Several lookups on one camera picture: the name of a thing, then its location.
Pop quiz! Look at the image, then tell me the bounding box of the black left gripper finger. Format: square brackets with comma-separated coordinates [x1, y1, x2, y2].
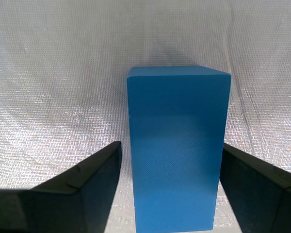
[0, 141, 123, 233]
[219, 142, 291, 233]

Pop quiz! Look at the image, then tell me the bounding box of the blue rectangular block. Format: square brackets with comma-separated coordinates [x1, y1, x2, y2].
[126, 66, 233, 231]

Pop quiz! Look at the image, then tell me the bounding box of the white woven table cloth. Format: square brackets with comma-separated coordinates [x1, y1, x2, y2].
[0, 0, 291, 233]

